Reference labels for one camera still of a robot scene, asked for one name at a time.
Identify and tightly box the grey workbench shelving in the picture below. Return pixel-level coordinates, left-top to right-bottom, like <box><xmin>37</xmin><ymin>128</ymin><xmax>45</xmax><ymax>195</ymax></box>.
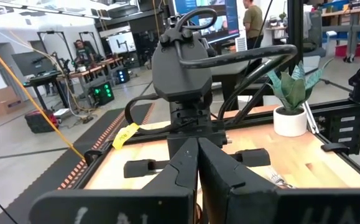
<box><xmin>321</xmin><ymin>0</ymin><xmax>360</xmax><ymax>63</ymax></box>

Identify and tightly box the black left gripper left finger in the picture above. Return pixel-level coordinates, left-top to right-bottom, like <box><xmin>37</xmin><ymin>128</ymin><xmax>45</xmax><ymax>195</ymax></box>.
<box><xmin>29</xmin><ymin>138</ymin><xmax>199</xmax><ymax>224</ymax></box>

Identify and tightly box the red and black bag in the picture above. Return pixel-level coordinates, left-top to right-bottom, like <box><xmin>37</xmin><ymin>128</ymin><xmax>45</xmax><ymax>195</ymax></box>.
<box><xmin>24</xmin><ymin>108</ymin><xmax>60</xmax><ymax>134</ymax></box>

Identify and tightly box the yellow cable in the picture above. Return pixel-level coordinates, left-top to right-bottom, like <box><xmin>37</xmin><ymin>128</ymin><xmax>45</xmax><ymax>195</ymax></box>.
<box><xmin>0</xmin><ymin>30</ymin><xmax>86</xmax><ymax>162</ymax></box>

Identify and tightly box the computer case with green lights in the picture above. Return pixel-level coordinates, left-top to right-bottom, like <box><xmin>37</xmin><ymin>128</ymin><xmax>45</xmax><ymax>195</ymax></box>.
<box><xmin>91</xmin><ymin>81</ymin><xmax>116</xmax><ymax>106</ymax></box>

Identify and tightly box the large wall display screen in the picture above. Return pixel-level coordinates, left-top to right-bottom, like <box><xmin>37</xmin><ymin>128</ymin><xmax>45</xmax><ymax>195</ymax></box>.
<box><xmin>172</xmin><ymin>0</ymin><xmax>241</xmax><ymax>44</ymax></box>

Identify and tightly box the snake plant in white pot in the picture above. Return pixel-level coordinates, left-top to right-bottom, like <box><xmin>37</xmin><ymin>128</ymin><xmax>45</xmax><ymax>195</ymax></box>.
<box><xmin>266</xmin><ymin>58</ymin><xmax>335</xmax><ymax>138</ymax></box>

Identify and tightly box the black table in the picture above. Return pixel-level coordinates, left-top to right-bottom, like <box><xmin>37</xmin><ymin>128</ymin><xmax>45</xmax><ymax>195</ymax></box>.
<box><xmin>210</xmin><ymin>60</ymin><xmax>263</xmax><ymax>111</ymax></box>

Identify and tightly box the cardboard box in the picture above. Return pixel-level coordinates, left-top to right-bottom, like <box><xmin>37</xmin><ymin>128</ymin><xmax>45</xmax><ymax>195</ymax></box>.
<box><xmin>0</xmin><ymin>85</ymin><xmax>27</xmax><ymax>118</ymax></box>

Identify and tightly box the seated person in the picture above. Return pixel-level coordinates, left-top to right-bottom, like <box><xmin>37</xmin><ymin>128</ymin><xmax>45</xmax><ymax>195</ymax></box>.
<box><xmin>73</xmin><ymin>39</ymin><xmax>96</xmax><ymax>68</ymax></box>

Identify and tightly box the black hazard-striped floor mat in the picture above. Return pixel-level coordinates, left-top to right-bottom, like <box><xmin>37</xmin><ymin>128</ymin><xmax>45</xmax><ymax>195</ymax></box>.
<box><xmin>0</xmin><ymin>102</ymin><xmax>156</xmax><ymax>224</ymax></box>

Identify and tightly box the black round desk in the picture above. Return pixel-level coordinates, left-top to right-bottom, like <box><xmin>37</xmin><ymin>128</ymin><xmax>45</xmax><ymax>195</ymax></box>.
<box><xmin>22</xmin><ymin>72</ymin><xmax>72</xmax><ymax>110</ymax></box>

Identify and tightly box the black box with white labels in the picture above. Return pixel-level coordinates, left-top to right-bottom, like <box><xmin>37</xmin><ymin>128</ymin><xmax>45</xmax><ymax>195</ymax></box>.
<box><xmin>318</xmin><ymin>109</ymin><xmax>360</xmax><ymax>156</ymax></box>

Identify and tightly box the yellow cable tag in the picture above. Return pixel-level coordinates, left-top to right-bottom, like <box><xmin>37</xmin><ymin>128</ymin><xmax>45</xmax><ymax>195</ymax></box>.
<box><xmin>112</xmin><ymin>122</ymin><xmax>141</xmax><ymax>151</ymax></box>

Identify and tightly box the white-lit screen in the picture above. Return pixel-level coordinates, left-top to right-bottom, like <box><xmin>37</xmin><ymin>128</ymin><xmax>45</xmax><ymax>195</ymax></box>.
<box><xmin>107</xmin><ymin>30</ymin><xmax>137</xmax><ymax>55</ymax></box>

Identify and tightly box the black desk monitor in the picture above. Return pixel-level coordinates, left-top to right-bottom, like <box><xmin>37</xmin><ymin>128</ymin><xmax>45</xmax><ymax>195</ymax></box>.
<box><xmin>11</xmin><ymin>50</ymin><xmax>55</xmax><ymax>78</ymax></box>

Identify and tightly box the computer case with blue lights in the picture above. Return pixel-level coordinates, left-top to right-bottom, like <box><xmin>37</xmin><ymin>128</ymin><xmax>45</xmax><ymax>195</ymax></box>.
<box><xmin>116</xmin><ymin>67</ymin><xmax>131</xmax><ymax>85</ymax></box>

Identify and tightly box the standing person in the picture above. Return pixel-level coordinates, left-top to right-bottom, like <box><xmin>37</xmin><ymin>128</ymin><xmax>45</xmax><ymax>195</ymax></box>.
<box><xmin>242</xmin><ymin>0</ymin><xmax>265</xmax><ymax>50</ymax></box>

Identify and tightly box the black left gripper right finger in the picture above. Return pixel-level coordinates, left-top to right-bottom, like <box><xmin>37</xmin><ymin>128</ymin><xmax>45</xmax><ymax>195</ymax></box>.
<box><xmin>198</xmin><ymin>138</ymin><xmax>360</xmax><ymax>224</ymax></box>

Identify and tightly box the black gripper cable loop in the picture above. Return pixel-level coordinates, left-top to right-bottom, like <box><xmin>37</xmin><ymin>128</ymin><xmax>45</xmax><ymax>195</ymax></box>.
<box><xmin>124</xmin><ymin>93</ymin><xmax>180</xmax><ymax>136</ymax></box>

